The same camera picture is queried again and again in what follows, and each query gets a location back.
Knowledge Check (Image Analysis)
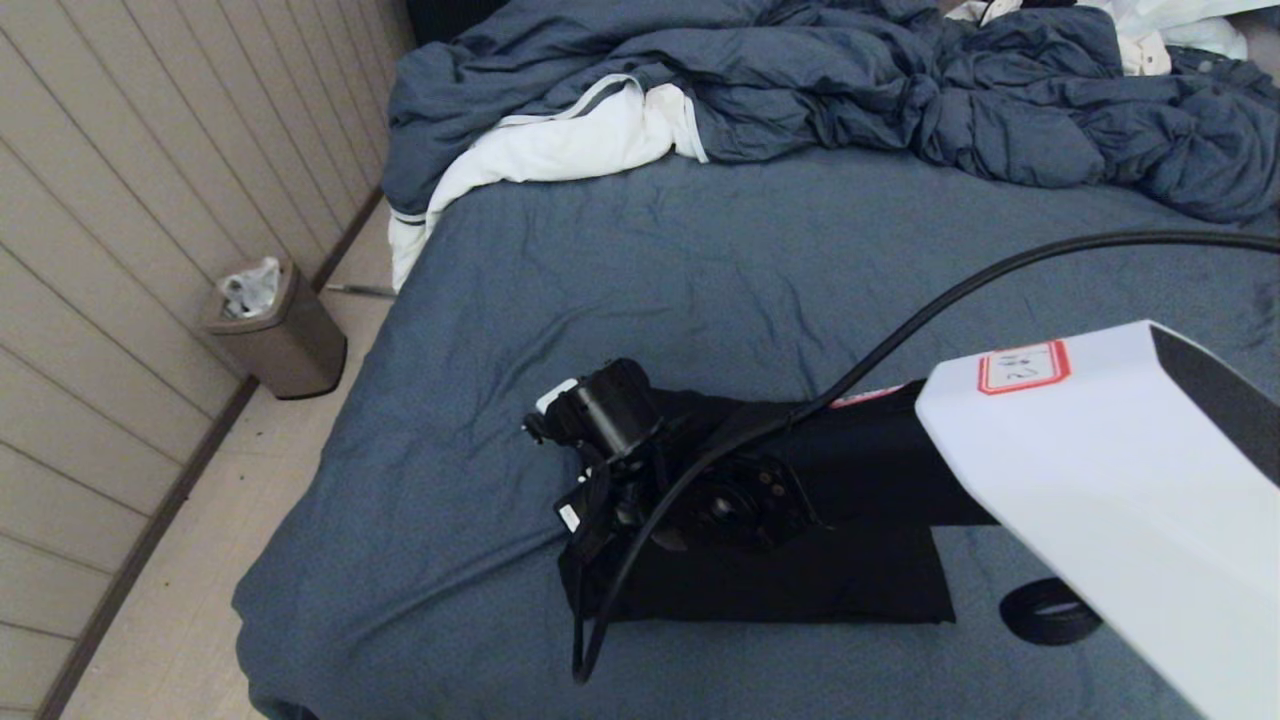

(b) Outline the black moon print T-shirt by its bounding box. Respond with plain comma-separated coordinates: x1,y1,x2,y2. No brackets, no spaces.
556,385,956,626

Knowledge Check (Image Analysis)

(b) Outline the brown trash bin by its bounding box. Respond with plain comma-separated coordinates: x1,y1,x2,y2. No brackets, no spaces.
202,258,349,401

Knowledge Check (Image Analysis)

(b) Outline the white blanket grey stripe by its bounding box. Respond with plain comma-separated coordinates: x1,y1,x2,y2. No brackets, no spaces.
387,75,709,292

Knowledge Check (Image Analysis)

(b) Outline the clear plastic bin liner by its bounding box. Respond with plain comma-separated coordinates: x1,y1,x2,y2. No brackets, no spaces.
218,256,284,319

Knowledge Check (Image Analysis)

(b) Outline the crumpled blue duvet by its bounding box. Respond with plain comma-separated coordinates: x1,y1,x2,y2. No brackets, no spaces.
381,0,1280,224

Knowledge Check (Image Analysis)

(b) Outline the blue bed sheet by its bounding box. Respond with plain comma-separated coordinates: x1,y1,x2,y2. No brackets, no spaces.
232,147,1280,720

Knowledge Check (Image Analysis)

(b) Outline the black headboard panel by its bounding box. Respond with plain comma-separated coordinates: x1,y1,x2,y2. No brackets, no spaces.
405,0,511,48

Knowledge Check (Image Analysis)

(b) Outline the right motor cylinder white bracket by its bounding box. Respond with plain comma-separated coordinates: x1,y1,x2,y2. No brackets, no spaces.
522,358,663,463

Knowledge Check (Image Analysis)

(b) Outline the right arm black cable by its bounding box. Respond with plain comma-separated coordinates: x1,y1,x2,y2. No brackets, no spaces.
572,230,1280,686

